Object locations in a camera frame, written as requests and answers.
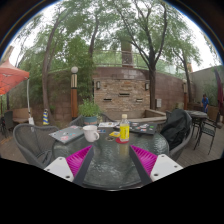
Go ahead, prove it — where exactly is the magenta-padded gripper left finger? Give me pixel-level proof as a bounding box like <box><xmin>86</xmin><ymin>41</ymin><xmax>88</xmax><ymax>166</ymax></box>
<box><xmin>44</xmin><ymin>144</ymin><xmax>96</xmax><ymax>187</ymax></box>

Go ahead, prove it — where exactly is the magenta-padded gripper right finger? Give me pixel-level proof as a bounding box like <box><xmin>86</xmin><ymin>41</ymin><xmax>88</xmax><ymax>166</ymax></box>
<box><xmin>128</xmin><ymin>143</ymin><xmax>185</xmax><ymax>187</ymax></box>

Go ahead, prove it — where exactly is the clear bottle with yellow label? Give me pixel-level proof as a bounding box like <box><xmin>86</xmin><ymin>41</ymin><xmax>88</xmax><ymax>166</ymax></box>
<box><xmin>119</xmin><ymin>113</ymin><xmax>131</xmax><ymax>143</ymax></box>

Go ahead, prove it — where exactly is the white mug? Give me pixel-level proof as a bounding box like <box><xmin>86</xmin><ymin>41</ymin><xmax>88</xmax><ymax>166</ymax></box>
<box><xmin>82</xmin><ymin>124</ymin><xmax>101</xmax><ymax>143</ymax></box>

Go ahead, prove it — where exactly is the grey laptop with stickers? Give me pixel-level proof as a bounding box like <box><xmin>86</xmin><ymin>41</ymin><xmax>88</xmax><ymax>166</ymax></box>
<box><xmin>48</xmin><ymin>125</ymin><xmax>85</xmax><ymax>145</ymax></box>

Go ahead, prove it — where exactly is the black laptop with stickers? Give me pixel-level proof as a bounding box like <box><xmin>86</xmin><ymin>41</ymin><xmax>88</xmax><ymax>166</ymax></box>
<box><xmin>128</xmin><ymin>121</ymin><xmax>159</xmax><ymax>136</ymax></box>

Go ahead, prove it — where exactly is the flat round red coaster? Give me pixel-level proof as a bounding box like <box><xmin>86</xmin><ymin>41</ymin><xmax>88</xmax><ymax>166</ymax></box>
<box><xmin>115</xmin><ymin>137</ymin><xmax>131</xmax><ymax>145</ymax></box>

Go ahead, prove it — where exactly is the white printed magazine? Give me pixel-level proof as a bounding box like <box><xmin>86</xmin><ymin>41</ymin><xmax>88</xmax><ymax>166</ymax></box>
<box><xmin>97</xmin><ymin>121</ymin><xmax>119</xmax><ymax>129</ymax></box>

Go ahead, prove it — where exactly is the green plant in teal pot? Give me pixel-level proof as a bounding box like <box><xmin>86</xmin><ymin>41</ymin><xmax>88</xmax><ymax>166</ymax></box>
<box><xmin>77</xmin><ymin>99</ymin><xmax>103</xmax><ymax>126</ymax></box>

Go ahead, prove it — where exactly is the blue yellow striped cone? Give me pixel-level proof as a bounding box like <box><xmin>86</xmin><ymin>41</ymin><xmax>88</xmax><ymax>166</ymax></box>
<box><xmin>41</xmin><ymin>108</ymin><xmax>51</xmax><ymax>126</ymax></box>

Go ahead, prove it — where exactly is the dark patio table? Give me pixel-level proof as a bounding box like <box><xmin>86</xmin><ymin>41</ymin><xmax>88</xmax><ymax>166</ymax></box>
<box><xmin>184</xmin><ymin>109</ymin><xmax>209</xmax><ymax>134</ymax></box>

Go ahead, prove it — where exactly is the black metal patio chair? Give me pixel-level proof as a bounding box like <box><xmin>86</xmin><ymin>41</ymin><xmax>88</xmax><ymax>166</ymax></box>
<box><xmin>194</xmin><ymin>113</ymin><xmax>222</xmax><ymax>155</ymax></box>

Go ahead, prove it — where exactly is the dark forked-trunk tree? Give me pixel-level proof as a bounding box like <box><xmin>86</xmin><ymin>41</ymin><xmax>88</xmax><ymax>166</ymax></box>
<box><xmin>109</xmin><ymin>0</ymin><xmax>204</xmax><ymax>111</ymax></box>

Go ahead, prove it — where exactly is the wooden bench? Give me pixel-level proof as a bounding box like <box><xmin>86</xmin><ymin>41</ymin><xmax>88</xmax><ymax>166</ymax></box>
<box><xmin>12</xmin><ymin>107</ymin><xmax>31</xmax><ymax>124</ymax></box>

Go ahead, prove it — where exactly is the dark wicker patio chair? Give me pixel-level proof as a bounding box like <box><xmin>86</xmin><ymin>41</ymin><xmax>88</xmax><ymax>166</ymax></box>
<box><xmin>1</xmin><ymin>110</ymin><xmax>15</xmax><ymax>136</ymax></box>

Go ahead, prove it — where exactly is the person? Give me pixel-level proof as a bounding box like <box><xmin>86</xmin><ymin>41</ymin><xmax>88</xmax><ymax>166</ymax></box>
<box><xmin>201</xmin><ymin>93</ymin><xmax>210</xmax><ymax>114</ymax></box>

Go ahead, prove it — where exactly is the slanted brown-trunk tree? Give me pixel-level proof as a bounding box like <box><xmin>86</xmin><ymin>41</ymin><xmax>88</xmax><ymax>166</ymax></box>
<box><xmin>19</xmin><ymin>0</ymin><xmax>108</xmax><ymax>126</ymax></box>

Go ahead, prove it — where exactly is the closed maroon patio umbrella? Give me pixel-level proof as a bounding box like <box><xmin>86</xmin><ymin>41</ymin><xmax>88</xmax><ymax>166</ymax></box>
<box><xmin>213</xmin><ymin>68</ymin><xmax>224</xmax><ymax>109</ymax></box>

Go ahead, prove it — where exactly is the orange canopy tent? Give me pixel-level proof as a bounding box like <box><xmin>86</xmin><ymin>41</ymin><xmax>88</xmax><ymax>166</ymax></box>
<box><xmin>0</xmin><ymin>59</ymin><xmax>36</xmax><ymax>126</ymax></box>

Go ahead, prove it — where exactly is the brown lamp post, globe light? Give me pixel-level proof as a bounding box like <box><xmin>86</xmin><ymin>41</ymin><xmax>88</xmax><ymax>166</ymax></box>
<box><xmin>69</xmin><ymin>66</ymin><xmax>80</xmax><ymax>120</ymax></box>

